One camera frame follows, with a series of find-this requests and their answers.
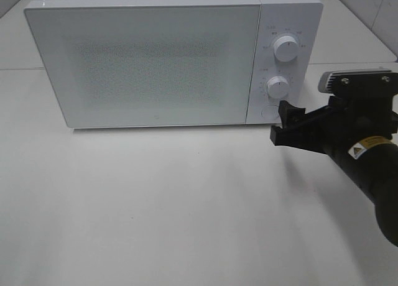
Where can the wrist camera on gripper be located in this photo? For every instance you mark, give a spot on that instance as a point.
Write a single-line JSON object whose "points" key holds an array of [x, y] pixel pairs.
{"points": [[359, 84]]}

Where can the white microwave oven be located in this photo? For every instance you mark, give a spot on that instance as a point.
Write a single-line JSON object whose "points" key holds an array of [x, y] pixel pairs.
{"points": [[299, 18]]}

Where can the upper white power knob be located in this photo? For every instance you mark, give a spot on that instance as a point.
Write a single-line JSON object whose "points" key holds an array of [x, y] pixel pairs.
{"points": [[285, 48]]}

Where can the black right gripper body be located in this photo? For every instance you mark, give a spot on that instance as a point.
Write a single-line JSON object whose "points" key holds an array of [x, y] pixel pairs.
{"points": [[355, 129]]}

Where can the round door release button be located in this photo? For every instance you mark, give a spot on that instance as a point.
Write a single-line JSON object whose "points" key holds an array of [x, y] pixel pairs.
{"points": [[270, 114]]}

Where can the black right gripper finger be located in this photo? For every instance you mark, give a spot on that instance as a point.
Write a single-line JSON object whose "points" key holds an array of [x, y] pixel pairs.
{"points": [[295, 136], [289, 114]]}

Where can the white timer knob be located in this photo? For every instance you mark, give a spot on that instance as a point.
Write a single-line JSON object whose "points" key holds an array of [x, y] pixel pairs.
{"points": [[277, 87]]}

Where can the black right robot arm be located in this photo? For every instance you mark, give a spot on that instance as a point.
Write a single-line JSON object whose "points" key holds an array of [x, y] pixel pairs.
{"points": [[378, 181]]}

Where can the white microwave door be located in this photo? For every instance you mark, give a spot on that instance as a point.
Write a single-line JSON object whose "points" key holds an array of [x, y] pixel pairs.
{"points": [[148, 66]]}

